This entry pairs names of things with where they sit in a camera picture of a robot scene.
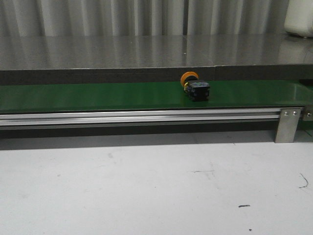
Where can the orange push button switch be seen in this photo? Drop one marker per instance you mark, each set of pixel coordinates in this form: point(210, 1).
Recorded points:
point(195, 88)

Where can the green conveyor belt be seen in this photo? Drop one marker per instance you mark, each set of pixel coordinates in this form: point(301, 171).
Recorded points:
point(152, 95)

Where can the right conveyor end plate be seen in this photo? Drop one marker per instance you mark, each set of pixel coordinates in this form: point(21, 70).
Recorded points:
point(308, 113)

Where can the white pleated curtain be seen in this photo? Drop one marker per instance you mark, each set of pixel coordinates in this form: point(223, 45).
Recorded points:
point(140, 17)

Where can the white plastic container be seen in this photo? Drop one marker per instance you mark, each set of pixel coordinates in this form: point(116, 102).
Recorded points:
point(299, 18)

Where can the aluminium conveyor frame rail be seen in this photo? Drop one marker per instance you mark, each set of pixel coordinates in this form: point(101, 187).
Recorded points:
point(144, 116)

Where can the right steel support bracket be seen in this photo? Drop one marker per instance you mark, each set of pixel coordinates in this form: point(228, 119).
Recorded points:
point(287, 126)

